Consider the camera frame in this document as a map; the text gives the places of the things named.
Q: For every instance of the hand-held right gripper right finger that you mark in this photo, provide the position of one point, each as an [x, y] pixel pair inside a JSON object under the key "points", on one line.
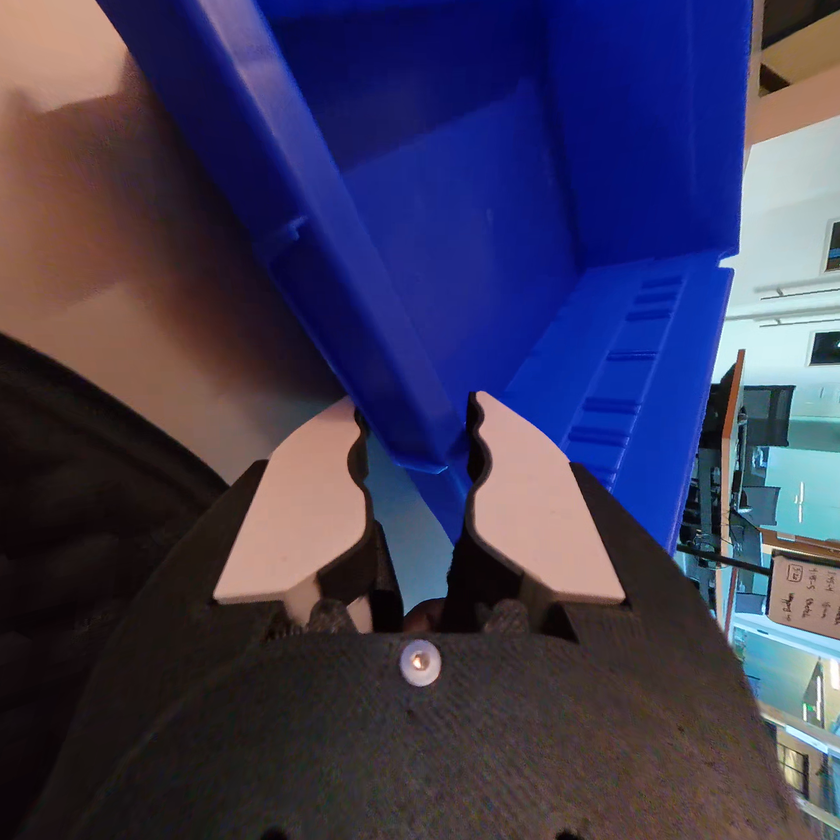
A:
{"points": [[538, 518]]}

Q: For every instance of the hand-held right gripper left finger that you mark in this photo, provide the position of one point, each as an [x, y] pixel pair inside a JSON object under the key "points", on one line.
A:
{"points": [[295, 518]]}

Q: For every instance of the blue plastic bin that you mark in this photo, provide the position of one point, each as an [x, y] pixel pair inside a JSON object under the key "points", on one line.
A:
{"points": [[459, 197]]}

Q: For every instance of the person's right hand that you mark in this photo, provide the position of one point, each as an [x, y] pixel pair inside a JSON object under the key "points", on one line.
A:
{"points": [[425, 617]]}

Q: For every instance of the black office chair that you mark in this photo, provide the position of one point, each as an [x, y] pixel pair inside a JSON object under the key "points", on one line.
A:
{"points": [[768, 413], [761, 505]]}

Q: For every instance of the whiteboard on black stand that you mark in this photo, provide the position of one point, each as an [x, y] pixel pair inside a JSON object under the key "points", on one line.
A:
{"points": [[804, 597]]}

